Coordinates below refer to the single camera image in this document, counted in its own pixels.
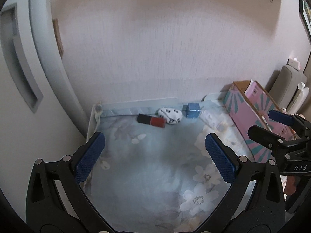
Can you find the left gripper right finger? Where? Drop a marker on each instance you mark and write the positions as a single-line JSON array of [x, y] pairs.
[[254, 201]]

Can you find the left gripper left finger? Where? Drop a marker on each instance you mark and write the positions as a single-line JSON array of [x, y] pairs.
[[55, 199]]

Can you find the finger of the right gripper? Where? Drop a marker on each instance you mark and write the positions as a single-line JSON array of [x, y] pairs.
[[280, 117], [265, 137]]

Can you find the blue square box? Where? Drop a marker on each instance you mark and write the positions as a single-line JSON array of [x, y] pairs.
[[192, 110]]

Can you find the white black spotted sock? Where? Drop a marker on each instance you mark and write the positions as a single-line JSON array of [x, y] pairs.
[[171, 115]]

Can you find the black and red box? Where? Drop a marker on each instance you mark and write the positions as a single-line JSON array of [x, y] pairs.
[[150, 120]]

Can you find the pink lined cardboard box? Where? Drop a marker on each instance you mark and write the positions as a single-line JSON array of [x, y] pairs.
[[248, 104]]

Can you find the clear plastic bag white item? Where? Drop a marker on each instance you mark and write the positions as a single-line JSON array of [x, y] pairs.
[[216, 120]]

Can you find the white tissue pack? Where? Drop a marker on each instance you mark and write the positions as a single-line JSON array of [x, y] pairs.
[[293, 62]]

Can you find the white door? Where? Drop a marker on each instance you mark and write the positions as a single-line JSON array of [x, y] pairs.
[[26, 135]]

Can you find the floral light blue bedsheet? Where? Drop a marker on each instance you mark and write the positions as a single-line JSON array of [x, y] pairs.
[[152, 190]]

